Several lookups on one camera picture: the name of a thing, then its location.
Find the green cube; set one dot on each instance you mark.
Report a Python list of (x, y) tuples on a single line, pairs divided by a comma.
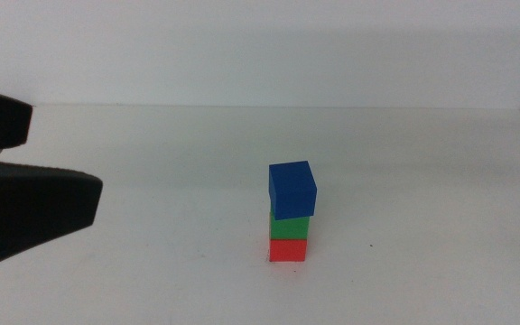
[(289, 229)]

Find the red cube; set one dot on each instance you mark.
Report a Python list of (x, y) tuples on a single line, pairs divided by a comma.
[(288, 250)]

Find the blue cube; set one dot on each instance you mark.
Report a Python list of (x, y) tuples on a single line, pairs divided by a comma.
[(292, 189)]

